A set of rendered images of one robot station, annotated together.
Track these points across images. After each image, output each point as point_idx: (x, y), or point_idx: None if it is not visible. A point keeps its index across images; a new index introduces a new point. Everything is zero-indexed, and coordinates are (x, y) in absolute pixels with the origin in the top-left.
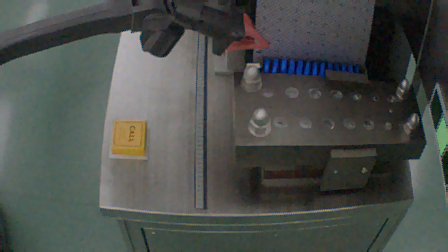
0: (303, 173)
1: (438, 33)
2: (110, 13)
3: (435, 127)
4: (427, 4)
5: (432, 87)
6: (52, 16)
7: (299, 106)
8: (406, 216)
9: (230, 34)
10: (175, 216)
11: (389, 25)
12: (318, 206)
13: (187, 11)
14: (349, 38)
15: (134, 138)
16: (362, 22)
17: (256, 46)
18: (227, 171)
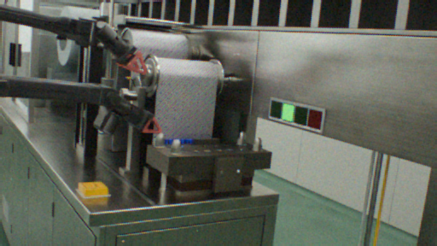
0: (201, 185)
1: (264, 73)
2: (88, 85)
3: (279, 117)
4: (252, 68)
5: (267, 106)
6: None
7: (188, 149)
8: None
9: (148, 113)
10: (142, 211)
11: (220, 118)
12: (218, 198)
13: (124, 101)
14: (202, 119)
15: (99, 185)
16: (209, 105)
17: (155, 131)
18: (158, 194)
